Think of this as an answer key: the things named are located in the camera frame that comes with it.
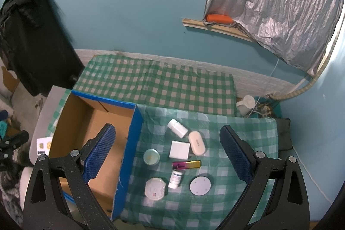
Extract round grey black puck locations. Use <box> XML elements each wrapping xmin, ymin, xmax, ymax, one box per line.
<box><xmin>190</xmin><ymin>176</ymin><xmax>211</xmax><ymax>196</ymax></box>

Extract white square charger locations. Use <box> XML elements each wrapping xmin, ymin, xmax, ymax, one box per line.
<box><xmin>169</xmin><ymin>141</ymin><xmax>190</xmax><ymax>160</ymax></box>

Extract white pill bottle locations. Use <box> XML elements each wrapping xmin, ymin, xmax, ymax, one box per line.
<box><xmin>167</xmin><ymin>119</ymin><xmax>188</xmax><ymax>138</ymax></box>

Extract blue cardboard box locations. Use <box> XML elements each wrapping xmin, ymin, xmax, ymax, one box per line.
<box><xmin>49</xmin><ymin>89</ymin><xmax>143</xmax><ymax>221</ymax></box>

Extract black cushion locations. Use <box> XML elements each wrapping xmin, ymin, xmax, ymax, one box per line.
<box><xmin>275</xmin><ymin>119</ymin><xmax>292</xmax><ymax>151</ymax></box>

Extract white earbuds case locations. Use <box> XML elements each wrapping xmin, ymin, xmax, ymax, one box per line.
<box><xmin>188</xmin><ymin>131</ymin><xmax>206</xmax><ymax>156</ymax></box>

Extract white phone with stickers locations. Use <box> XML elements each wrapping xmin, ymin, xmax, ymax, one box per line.
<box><xmin>36</xmin><ymin>137</ymin><xmax>53</xmax><ymax>156</ymax></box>

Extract white electric kettle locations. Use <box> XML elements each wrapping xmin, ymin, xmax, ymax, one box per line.
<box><xmin>236</xmin><ymin>95</ymin><xmax>256</xmax><ymax>116</ymax></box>

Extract green checkered tablecloth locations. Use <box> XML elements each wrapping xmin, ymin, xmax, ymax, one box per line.
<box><xmin>121</xmin><ymin>105</ymin><xmax>278</xmax><ymax>229</ymax></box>

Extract purple gold lighter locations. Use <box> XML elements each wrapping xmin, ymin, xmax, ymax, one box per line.
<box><xmin>172</xmin><ymin>160</ymin><xmax>201</xmax><ymax>171</ymax></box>

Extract small labelled white bottle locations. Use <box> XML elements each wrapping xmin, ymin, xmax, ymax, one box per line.
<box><xmin>168</xmin><ymin>170</ymin><xmax>183</xmax><ymax>189</ymax></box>

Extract white octagonal jar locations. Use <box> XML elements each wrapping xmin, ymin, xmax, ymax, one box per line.
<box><xmin>144</xmin><ymin>177</ymin><xmax>166</xmax><ymax>201</ymax></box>

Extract green round tin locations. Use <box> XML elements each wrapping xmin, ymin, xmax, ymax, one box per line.
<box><xmin>143</xmin><ymin>149</ymin><xmax>160</xmax><ymax>166</ymax></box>

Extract wooden window ledge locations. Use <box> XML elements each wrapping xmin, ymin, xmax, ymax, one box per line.
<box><xmin>182</xmin><ymin>18</ymin><xmax>253</xmax><ymax>42</ymax></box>

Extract green checkered mattress cover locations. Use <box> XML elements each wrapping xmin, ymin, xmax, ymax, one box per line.
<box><xmin>74</xmin><ymin>55</ymin><xmax>237</xmax><ymax>116</ymax></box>

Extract orange object on ledge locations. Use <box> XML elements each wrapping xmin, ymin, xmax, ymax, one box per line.
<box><xmin>206</xmin><ymin>14</ymin><xmax>233</xmax><ymax>25</ymax></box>

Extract black hanging clothes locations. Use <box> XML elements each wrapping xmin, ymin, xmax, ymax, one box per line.
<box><xmin>1</xmin><ymin>0</ymin><xmax>84</xmax><ymax>96</ymax></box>

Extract white cable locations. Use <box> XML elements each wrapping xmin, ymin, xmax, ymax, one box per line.
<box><xmin>292</xmin><ymin>147</ymin><xmax>333</xmax><ymax>205</ymax></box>

